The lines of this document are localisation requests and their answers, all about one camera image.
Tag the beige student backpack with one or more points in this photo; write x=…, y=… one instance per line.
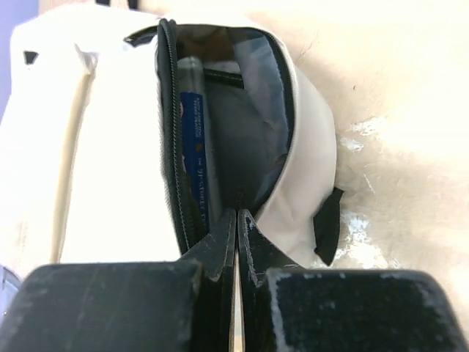
x=91, y=138

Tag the blue glossy comic book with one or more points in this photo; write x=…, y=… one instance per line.
x=194, y=153

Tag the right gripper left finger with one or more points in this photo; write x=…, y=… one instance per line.
x=185, y=305

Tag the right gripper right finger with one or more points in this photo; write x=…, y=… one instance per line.
x=289, y=308

